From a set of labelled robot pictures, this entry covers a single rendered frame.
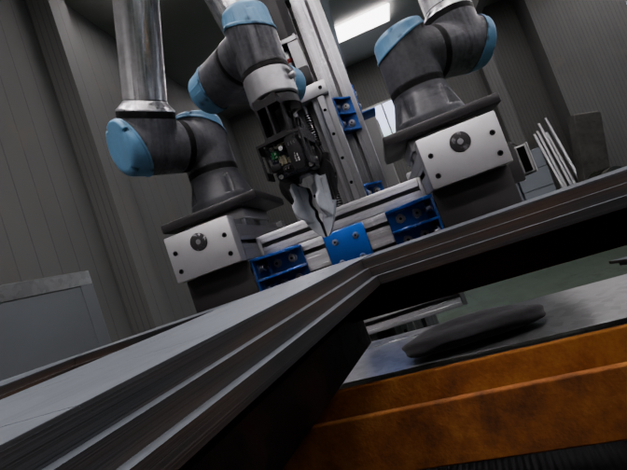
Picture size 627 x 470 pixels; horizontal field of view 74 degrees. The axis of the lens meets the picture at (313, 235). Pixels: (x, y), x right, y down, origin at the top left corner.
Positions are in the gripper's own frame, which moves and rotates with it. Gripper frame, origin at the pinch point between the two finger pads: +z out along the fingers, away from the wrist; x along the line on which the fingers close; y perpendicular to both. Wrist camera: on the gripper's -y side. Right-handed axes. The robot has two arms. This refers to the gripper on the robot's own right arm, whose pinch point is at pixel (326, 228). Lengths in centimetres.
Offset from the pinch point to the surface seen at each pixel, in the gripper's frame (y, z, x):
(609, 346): 20.7, 18.9, 26.1
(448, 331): 1.5, 19.3, 12.0
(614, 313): 2.4, 22.0, 31.1
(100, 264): -271, -66, -325
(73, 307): -23, -6, -81
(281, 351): 42.5, 7.6, 8.9
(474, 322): 0.1, 19.3, 15.6
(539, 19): -961, -317, 307
